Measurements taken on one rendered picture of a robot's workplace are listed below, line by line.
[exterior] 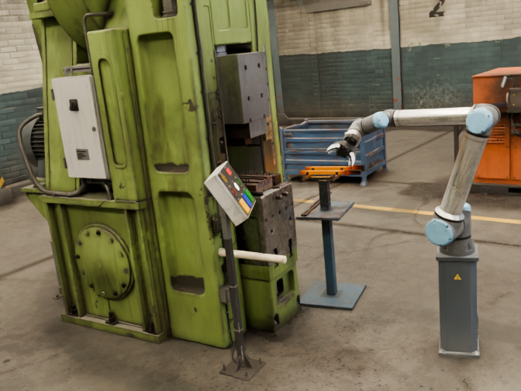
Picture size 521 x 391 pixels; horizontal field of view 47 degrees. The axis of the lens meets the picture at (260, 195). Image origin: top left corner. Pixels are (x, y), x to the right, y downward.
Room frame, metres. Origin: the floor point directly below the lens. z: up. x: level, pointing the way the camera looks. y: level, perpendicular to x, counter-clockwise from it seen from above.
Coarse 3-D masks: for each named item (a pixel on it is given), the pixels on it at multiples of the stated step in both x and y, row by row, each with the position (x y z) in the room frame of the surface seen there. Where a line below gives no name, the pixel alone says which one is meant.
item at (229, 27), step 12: (216, 0) 3.66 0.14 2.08; (228, 0) 3.75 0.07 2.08; (240, 0) 3.88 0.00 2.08; (216, 12) 3.65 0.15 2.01; (228, 12) 3.75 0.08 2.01; (240, 12) 3.87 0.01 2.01; (216, 24) 3.64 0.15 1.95; (228, 24) 3.74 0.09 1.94; (240, 24) 3.85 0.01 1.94; (216, 36) 3.61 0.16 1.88; (228, 36) 3.71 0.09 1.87; (240, 36) 3.83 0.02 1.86
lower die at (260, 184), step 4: (264, 176) 3.69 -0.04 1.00; (268, 176) 3.72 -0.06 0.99; (244, 180) 3.69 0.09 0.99; (252, 180) 3.66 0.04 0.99; (256, 180) 3.65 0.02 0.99; (260, 180) 3.64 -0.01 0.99; (264, 180) 3.66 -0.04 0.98; (268, 180) 3.70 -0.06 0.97; (244, 184) 3.62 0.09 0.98; (248, 184) 3.61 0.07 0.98; (252, 184) 3.60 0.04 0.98; (256, 184) 3.59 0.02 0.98; (260, 184) 3.62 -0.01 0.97; (264, 184) 3.65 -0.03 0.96; (268, 184) 3.69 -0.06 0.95; (272, 184) 3.73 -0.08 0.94; (248, 188) 3.59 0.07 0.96; (252, 188) 3.58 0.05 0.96; (256, 188) 3.57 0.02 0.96; (260, 188) 3.61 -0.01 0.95; (264, 188) 3.65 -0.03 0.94; (268, 188) 3.69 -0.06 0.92
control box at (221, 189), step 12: (216, 168) 3.26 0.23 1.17; (216, 180) 2.96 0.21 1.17; (228, 180) 3.07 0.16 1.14; (240, 180) 3.27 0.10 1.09; (216, 192) 2.96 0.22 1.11; (228, 192) 2.95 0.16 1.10; (240, 192) 3.12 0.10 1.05; (228, 204) 2.95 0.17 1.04; (252, 204) 3.16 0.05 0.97; (240, 216) 2.95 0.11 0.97
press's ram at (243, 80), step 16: (224, 64) 3.57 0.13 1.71; (240, 64) 3.54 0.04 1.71; (256, 64) 3.69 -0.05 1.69; (224, 80) 3.58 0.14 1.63; (240, 80) 3.53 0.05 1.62; (256, 80) 3.67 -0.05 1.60; (224, 96) 3.59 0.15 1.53; (240, 96) 3.53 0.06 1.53; (256, 96) 3.66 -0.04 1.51; (224, 112) 3.59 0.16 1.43; (240, 112) 3.53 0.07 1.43; (256, 112) 3.64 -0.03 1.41
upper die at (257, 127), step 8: (256, 120) 3.63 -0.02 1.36; (264, 120) 3.71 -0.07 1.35; (232, 128) 3.63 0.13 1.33; (240, 128) 3.60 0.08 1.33; (248, 128) 3.57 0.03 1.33; (256, 128) 3.62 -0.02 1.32; (264, 128) 3.71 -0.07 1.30; (232, 136) 3.64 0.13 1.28; (240, 136) 3.60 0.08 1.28; (248, 136) 3.57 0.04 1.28; (256, 136) 3.62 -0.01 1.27
